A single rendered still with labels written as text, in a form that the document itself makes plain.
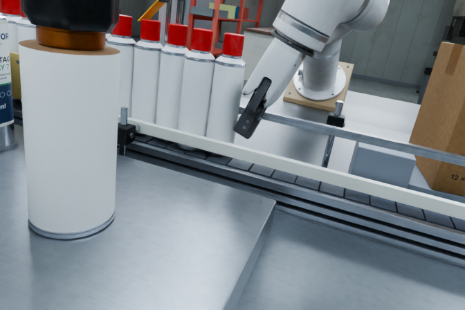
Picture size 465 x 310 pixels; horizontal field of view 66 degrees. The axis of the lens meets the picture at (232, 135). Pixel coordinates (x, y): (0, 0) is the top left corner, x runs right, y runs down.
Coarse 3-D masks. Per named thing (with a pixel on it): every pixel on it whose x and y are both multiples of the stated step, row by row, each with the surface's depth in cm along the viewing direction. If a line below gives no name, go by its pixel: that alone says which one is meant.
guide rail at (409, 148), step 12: (240, 108) 64; (276, 120) 62; (288, 120) 61; (300, 120) 61; (324, 132) 60; (336, 132) 59; (348, 132) 59; (360, 132) 59; (372, 144) 58; (384, 144) 57; (396, 144) 57; (408, 144) 56; (432, 156) 55; (444, 156) 55; (456, 156) 54
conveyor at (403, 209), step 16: (160, 144) 63; (208, 160) 60; (224, 160) 61; (240, 160) 62; (272, 176) 57; (288, 176) 58; (336, 192) 55; (352, 192) 56; (384, 208) 53; (400, 208) 53; (416, 208) 54; (448, 224) 51; (464, 224) 51
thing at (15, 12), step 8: (8, 0) 68; (16, 0) 69; (8, 8) 69; (16, 8) 69; (8, 16) 69; (16, 16) 70; (8, 24) 69; (8, 32) 69; (16, 32) 70; (16, 40) 70; (16, 48) 71
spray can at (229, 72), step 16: (224, 48) 57; (240, 48) 57; (224, 64) 57; (240, 64) 57; (224, 80) 58; (240, 80) 58; (224, 96) 58; (240, 96) 60; (224, 112) 59; (208, 128) 62; (224, 128) 60
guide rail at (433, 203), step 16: (144, 128) 62; (160, 128) 61; (192, 144) 60; (208, 144) 59; (224, 144) 58; (256, 160) 57; (272, 160) 56; (288, 160) 56; (304, 176) 55; (320, 176) 54; (336, 176) 54; (352, 176) 53; (368, 192) 53; (384, 192) 52; (400, 192) 51; (416, 192) 51; (432, 208) 50; (448, 208) 50; (464, 208) 49
